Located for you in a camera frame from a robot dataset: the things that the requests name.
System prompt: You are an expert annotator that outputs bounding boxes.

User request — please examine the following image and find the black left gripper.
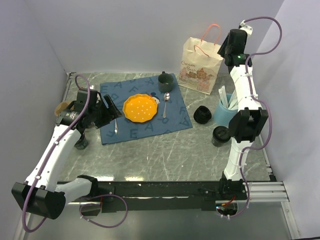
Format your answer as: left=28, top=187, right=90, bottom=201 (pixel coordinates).
left=88, top=94, right=123, bottom=129

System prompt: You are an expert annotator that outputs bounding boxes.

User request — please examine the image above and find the cream paper gift bag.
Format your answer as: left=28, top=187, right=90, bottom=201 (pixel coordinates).
left=178, top=23, right=223, bottom=95

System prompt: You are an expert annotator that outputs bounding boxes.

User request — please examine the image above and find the brown cardboard cup carrier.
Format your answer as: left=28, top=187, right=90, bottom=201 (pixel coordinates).
left=54, top=101, right=73, bottom=117

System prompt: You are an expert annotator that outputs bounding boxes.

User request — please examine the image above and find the dark translucent coffee cup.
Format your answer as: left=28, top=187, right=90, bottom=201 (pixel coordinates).
left=211, top=136, right=230, bottom=147

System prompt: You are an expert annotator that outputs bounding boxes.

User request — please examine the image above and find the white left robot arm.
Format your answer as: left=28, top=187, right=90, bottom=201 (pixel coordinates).
left=11, top=88, right=122, bottom=220

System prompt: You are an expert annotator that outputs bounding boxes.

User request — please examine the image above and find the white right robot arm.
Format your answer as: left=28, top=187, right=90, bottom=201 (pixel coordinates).
left=218, top=20, right=269, bottom=181

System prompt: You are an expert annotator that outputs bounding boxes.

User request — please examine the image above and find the silver fork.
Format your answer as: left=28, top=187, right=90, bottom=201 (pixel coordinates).
left=114, top=119, right=119, bottom=135

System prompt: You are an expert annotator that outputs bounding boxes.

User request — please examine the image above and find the orange dotted plate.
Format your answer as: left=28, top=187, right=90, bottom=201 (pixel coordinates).
left=122, top=94, right=158, bottom=123

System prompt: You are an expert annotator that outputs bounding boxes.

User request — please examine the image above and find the bear figure coaster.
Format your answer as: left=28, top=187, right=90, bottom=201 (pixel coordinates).
left=150, top=92, right=160, bottom=105

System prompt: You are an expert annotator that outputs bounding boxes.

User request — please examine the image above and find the white wrapped straw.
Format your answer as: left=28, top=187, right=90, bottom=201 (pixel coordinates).
left=228, top=91, right=238, bottom=111
left=218, top=85, right=229, bottom=109

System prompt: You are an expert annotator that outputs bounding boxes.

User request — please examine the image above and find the silver spoon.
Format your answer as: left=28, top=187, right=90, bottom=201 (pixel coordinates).
left=162, top=92, right=170, bottom=119

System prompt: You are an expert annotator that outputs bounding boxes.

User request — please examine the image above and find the blue letter placemat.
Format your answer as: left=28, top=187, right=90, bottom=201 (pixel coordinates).
left=100, top=73, right=193, bottom=145

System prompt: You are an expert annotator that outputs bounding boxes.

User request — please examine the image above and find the dark green mug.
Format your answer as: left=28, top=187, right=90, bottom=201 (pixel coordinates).
left=157, top=71, right=174, bottom=93

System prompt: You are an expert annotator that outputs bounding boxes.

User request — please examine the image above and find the light blue straw cup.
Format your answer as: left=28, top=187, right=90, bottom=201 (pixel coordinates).
left=213, top=99, right=238, bottom=128

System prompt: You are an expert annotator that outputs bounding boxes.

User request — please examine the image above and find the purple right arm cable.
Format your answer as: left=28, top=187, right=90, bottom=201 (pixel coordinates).
left=239, top=16, right=283, bottom=216

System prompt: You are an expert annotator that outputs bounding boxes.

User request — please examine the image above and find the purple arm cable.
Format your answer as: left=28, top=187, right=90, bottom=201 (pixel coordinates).
left=239, top=16, right=283, bottom=216
left=21, top=74, right=91, bottom=233

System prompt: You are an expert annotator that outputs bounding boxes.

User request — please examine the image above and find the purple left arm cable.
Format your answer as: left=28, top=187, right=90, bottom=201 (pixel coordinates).
left=21, top=74, right=91, bottom=233

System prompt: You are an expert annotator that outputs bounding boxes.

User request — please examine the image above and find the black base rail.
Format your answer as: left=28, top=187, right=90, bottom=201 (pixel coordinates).
left=76, top=179, right=248, bottom=213

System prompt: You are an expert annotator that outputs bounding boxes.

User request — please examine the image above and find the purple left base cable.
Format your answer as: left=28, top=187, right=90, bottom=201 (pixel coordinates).
left=79, top=194, right=129, bottom=229

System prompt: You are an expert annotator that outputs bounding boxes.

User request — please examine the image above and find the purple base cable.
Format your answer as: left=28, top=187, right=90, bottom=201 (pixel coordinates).
left=79, top=194, right=129, bottom=229
left=219, top=187, right=251, bottom=221

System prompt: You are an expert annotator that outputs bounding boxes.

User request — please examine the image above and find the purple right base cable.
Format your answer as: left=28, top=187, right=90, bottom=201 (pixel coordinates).
left=219, top=187, right=251, bottom=221

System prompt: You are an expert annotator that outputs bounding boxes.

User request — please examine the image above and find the aluminium frame rail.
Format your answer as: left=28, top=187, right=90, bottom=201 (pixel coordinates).
left=248, top=181, right=289, bottom=202

